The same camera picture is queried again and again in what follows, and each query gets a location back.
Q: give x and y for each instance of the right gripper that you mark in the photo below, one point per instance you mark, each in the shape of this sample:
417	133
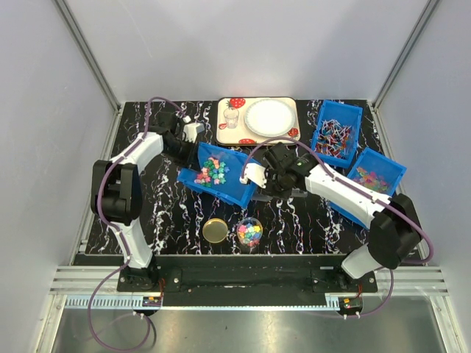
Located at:
283	195

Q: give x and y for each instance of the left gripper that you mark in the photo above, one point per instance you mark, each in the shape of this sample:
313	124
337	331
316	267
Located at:
192	159

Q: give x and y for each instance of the clear plastic scoop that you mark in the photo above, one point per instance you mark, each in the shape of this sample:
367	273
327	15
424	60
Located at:
264	195

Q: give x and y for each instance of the blue bin of star candies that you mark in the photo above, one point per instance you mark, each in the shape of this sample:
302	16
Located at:
218	174

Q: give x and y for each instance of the scooped star candies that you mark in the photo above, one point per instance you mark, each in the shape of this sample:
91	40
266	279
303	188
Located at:
249	232

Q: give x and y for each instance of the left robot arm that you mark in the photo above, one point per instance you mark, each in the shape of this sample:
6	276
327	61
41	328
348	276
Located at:
116	193

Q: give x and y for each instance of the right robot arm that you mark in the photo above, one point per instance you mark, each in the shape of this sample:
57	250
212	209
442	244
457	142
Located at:
391	221

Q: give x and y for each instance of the blue bin of gummy candies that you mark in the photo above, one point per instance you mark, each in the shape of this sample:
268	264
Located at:
376	172

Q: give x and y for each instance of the white plate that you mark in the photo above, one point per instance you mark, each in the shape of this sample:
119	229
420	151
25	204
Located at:
269	118

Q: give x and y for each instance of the blue bin of lollipops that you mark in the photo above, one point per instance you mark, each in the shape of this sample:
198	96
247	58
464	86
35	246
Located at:
337	131

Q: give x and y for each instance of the clear drinking glass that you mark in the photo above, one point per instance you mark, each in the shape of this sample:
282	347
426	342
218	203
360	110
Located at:
231	116

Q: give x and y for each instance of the strawberry pattern tray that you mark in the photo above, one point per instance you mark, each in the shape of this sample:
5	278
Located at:
241	135

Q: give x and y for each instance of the clear plastic jar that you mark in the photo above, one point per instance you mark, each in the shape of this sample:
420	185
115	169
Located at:
246	249

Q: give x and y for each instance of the gold jar lid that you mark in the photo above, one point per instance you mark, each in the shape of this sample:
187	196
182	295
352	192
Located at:
215	230

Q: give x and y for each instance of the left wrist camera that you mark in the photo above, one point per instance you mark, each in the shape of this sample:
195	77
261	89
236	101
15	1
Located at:
191	129

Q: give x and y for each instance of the aluminium corner post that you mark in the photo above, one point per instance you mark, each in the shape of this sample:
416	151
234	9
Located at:
413	38
79	38

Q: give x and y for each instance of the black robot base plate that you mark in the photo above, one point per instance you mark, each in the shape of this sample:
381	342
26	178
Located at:
320	273

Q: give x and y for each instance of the aluminium front rail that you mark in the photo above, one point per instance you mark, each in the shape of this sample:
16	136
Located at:
81	287

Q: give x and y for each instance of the right aluminium corner post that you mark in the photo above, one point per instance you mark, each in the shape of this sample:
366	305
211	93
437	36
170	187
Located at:
413	38

